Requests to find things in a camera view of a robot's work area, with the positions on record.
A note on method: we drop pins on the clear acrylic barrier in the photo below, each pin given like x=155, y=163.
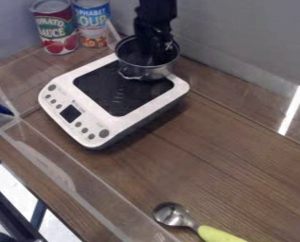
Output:
x=222, y=153

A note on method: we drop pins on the blue chair frame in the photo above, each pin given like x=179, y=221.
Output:
x=21, y=230

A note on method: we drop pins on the alphabet soup can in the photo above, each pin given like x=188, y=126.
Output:
x=92, y=14

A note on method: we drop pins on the tomato sauce can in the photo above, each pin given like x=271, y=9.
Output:
x=56, y=25

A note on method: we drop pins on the silver metal pot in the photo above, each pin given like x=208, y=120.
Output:
x=141, y=66

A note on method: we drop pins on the spoon with green handle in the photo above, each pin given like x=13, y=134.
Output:
x=172, y=214

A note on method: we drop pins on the white and black stove top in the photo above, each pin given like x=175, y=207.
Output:
x=100, y=107

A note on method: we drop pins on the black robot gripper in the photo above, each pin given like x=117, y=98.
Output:
x=155, y=15

